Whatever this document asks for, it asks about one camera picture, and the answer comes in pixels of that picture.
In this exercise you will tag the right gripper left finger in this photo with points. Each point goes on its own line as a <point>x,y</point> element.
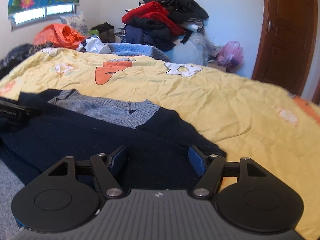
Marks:
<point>69,193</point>

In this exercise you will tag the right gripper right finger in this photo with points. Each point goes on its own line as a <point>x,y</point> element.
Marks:
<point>245,194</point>

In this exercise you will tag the grey and navy knit sweater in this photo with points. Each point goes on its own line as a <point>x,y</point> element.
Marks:
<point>156,139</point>

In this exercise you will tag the dark patterned clothes heap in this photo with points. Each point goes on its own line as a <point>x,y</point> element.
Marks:
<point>18,55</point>

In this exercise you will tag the pile of dark red clothes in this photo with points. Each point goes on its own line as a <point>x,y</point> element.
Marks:
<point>159,23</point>

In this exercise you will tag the yellow cartoon print quilt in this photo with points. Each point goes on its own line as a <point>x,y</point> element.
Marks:
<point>244,117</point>

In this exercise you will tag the orange plastic bag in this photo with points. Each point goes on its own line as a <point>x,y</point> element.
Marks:
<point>60,35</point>

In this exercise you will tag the white crumpled cloth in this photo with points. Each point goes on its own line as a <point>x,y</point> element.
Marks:
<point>93,44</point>

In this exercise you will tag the floral white pillow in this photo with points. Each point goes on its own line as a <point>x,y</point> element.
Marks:
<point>77,22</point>

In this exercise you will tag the light blue fleece blanket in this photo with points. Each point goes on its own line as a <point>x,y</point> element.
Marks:
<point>130,49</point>

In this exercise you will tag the pink plastic bag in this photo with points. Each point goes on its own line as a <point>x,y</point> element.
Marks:
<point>230,55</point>

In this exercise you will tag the clear plastic bag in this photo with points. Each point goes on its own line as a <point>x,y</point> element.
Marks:
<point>197,50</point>

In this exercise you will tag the brown wooden door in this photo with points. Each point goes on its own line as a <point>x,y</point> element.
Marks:
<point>287,43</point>

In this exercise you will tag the window with grey frame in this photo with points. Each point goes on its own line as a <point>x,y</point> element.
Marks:
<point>42,14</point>

